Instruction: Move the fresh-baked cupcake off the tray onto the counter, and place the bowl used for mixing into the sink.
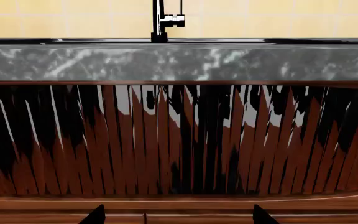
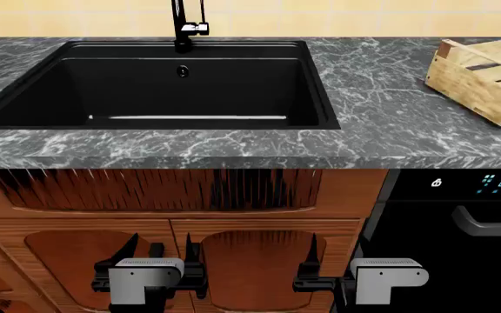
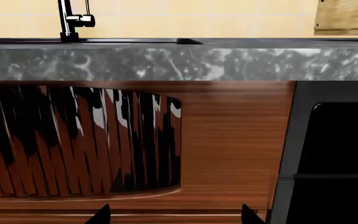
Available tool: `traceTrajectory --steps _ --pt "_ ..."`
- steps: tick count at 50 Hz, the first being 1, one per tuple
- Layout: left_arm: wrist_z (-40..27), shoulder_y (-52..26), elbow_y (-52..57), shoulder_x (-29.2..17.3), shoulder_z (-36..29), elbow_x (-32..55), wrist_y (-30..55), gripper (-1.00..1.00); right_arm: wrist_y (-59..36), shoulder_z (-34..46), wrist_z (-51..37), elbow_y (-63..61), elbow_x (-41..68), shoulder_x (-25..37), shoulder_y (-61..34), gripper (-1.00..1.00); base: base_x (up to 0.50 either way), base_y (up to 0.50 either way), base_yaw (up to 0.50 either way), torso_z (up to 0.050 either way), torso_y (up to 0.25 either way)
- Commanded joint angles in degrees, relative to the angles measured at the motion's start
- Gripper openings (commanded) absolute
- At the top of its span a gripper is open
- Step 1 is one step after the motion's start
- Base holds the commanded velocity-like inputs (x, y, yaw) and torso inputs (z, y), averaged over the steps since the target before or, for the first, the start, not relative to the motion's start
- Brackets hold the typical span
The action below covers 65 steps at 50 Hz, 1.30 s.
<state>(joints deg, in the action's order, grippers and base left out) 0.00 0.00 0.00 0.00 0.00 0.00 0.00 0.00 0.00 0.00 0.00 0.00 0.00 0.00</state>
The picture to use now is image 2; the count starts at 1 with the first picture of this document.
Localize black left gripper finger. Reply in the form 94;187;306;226
94;232;140;272
183;232;209;300

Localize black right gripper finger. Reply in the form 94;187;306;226
297;232;322;280

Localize black kitchen sink basin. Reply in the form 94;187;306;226
0;39;342;130

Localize black sink faucet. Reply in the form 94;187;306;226
170;0;210;55

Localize wooden cabinet door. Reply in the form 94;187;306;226
0;217;174;313
170;217;364;313

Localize wooden false drawer front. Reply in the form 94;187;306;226
0;168;390;220

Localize black dishwasher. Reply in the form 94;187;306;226
332;168;501;313

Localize light wooden crate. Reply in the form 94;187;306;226
424;35;501;129

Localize grey dishwasher handle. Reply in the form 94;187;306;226
451;204;501;237

